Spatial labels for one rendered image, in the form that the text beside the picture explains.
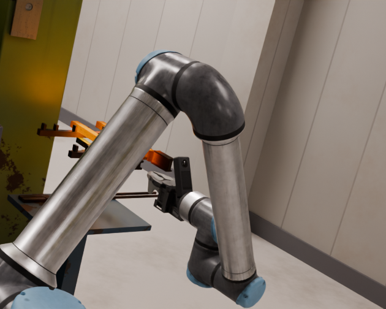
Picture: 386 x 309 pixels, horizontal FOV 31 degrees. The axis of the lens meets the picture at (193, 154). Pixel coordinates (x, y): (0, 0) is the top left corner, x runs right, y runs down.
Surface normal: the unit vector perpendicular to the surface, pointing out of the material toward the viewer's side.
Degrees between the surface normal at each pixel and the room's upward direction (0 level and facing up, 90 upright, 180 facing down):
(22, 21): 90
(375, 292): 90
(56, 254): 84
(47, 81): 90
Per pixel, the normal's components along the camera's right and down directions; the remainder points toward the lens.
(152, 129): 0.63, 0.30
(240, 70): -0.70, 0.00
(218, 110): 0.15, 0.07
